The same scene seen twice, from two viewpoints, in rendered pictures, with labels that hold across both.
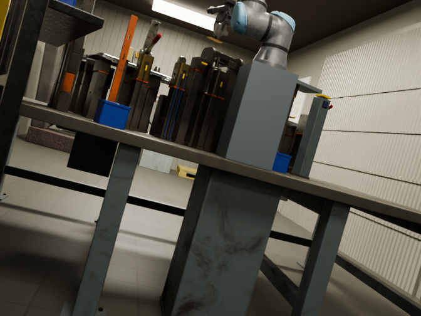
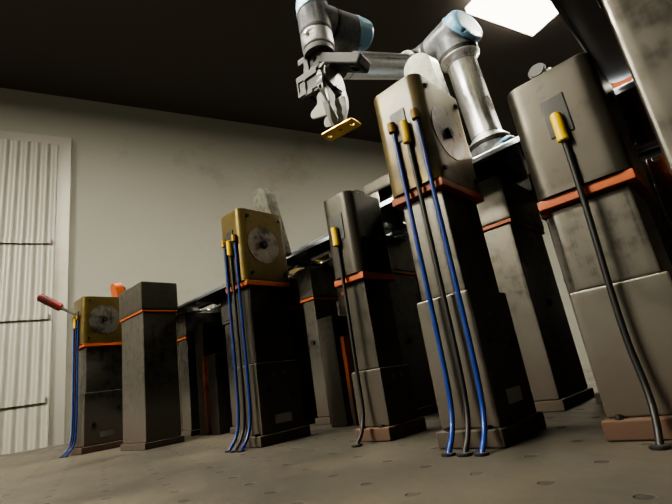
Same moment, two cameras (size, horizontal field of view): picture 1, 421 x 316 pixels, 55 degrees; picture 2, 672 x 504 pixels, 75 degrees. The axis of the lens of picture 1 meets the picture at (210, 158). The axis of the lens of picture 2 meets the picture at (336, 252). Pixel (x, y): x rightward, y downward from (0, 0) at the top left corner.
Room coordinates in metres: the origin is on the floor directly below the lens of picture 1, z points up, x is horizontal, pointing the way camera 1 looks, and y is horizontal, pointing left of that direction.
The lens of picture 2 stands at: (2.47, 0.92, 0.77)
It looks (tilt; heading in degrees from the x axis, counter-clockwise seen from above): 16 degrees up; 252
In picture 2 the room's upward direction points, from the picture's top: 9 degrees counter-clockwise
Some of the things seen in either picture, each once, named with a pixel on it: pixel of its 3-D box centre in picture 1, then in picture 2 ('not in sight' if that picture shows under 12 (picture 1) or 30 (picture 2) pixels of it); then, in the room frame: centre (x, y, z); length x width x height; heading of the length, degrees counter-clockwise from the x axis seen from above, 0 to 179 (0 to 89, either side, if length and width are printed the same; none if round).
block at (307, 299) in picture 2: not in sight; (325, 341); (2.26, 0.09, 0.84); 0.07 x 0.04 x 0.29; 31
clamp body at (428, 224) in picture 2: not in sight; (443, 251); (2.25, 0.56, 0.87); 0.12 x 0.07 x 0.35; 31
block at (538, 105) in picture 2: (99, 93); (608, 241); (2.17, 0.66, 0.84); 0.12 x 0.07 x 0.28; 31
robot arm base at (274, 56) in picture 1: (271, 59); not in sight; (1.72, -0.13, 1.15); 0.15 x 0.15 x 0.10
